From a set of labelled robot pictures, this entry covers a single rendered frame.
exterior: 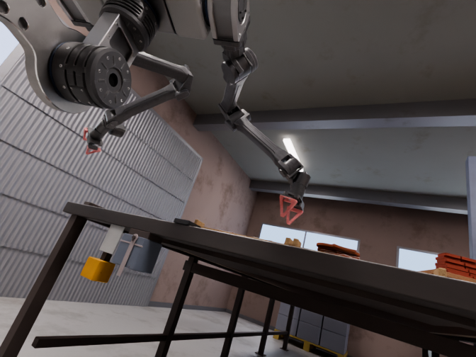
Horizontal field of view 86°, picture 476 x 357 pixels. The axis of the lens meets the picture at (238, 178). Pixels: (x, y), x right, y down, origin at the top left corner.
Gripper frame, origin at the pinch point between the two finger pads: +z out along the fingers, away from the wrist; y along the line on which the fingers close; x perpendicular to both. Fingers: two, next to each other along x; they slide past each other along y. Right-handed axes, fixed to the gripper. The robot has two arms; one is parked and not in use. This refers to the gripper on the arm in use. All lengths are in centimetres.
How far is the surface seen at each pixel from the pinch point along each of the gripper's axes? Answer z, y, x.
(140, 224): 26, -16, 51
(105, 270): 49, -13, 59
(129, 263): 40, -19, 44
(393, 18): -238, 96, 11
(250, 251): 17.4, -20.4, -0.6
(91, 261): 49, -17, 65
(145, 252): 34, -16, 41
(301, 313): 68, 465, 62
